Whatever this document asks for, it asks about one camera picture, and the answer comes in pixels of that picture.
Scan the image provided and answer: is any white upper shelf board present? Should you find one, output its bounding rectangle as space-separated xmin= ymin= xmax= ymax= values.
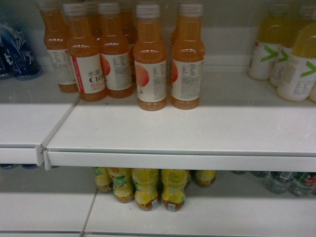
xmin=0 ymin=72 xmax=316 ymax=172

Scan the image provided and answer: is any yellow lemon tea bottle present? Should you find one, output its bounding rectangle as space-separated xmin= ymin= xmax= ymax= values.
xmin=131 ymin=168 xmax=158 ymax=211
xmin=93 ymin=167 xmax=113 ymax=193
xmin=107 ymin=167 xmax=135 ymax=203
xmin=161 ymin=169 xmax=189 ymax=212

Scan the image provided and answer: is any orange juice bottle white label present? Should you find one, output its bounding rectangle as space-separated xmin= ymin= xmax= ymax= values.
xmin=36 ymin=0 xmax=78 ymax=93
xmin=171 ymin=2 xmax=205 ymax=110
xmin=63 ymin=3 xmax=107 ymax=102
xmin=98 ymin=2 xmax=133 ymax=98
xmin=133 ymin=4 xmax=167 ymax=111

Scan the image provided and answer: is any yellow drink bottle white label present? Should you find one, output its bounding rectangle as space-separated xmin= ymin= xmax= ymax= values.
xmin=277 ymin=21 xmax=316 ymax=102
xmin=270 ymin=5 xmax=316 ymax=87
xmin=248 ymin=3 xmax=291 ymax=80

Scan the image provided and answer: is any blue drink bottle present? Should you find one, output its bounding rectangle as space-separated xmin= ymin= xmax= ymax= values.
xmin=0 ymin=22 xmax=41 ymax=80

